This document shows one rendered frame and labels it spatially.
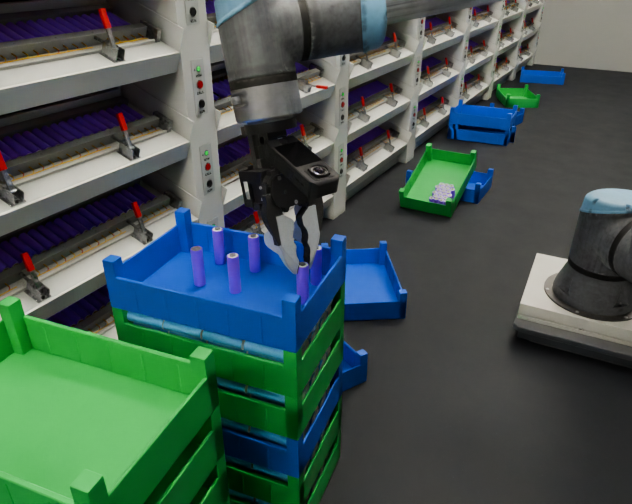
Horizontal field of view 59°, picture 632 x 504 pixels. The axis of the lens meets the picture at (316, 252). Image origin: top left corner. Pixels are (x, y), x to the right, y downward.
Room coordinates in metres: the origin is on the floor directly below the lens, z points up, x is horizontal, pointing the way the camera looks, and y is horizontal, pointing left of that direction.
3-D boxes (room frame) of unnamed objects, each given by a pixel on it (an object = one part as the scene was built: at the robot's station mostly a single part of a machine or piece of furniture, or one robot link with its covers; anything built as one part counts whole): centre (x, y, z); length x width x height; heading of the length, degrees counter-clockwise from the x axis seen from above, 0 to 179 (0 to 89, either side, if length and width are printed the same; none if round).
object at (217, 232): (0.82, 0.16, 0.44); 0.02 x 0.02 x 0.06
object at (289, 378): (0.73, 0.13, 0.36); 0.30 x 0.20 x 0.08; 69
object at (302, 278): (0.69, 0.02, 0.44); 0.02 x 0.02 x 0.06
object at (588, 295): (1.19, -0.69, 0.15); 0.19 x 0.19 x 0.10
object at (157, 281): (0.73, 0.13, 0.44); 0.30 x 0.20 x 0.08; 69
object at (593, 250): (1.18, -0.70, 0.29); 0.17 x 0.15 x 0.18; 17
